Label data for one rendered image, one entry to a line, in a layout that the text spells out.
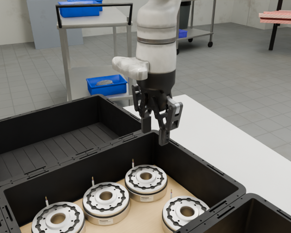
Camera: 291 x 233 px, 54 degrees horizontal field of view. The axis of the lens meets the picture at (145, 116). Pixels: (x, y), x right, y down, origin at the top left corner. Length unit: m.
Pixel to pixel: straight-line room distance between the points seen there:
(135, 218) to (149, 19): 0.41
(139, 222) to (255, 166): 0.55
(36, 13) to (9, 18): 0.72
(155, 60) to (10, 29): 5.71
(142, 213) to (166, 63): 0.34
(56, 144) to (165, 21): 0.56
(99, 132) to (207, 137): 0.46
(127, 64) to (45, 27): 5.12
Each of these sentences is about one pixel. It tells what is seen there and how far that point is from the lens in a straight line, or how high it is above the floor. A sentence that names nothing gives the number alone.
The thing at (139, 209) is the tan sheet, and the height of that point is 0.83.
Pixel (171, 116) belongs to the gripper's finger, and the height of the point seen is 1.07.
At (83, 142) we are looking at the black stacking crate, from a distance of 0.92.
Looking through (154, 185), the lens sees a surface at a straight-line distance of 0.69.
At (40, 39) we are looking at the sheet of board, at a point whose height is 0.16.
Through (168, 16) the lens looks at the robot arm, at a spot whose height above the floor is 1.24.
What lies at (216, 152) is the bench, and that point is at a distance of 1.11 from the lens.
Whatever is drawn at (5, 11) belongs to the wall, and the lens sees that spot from 6.11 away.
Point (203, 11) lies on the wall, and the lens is 7.69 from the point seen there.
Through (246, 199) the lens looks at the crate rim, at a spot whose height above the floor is 0.93.
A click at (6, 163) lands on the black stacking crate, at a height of 0.83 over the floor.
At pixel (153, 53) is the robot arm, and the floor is 1.18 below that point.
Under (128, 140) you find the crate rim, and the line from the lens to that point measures 0.71.
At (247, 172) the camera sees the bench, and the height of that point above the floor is 0.70.
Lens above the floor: 1.31
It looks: 28 degrees down
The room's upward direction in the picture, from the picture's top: straight up
